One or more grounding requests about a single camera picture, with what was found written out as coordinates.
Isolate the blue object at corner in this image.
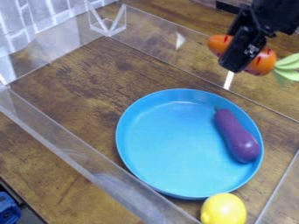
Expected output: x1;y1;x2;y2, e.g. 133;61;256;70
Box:
0;192;21;224

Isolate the yellow toy lemon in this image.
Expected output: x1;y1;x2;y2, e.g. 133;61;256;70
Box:
200;193;247;224

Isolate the clear acrylic enclosure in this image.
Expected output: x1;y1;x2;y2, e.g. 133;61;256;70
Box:
0;0;299;224

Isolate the white patterned curtain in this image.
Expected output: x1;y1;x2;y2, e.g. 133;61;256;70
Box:
0;0;116;55

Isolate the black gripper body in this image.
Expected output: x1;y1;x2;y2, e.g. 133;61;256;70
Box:
228;0;299;36

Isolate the blue plastic plate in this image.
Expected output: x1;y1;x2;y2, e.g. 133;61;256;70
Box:
116;88;263;200

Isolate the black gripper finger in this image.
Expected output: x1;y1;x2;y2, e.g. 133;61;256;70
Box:
219;26;267;73

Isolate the orange toy carrot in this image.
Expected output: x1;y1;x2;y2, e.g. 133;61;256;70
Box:
207;35;299;83

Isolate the purple toy eggplant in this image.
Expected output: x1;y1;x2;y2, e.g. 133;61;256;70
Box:
213;108;260;164

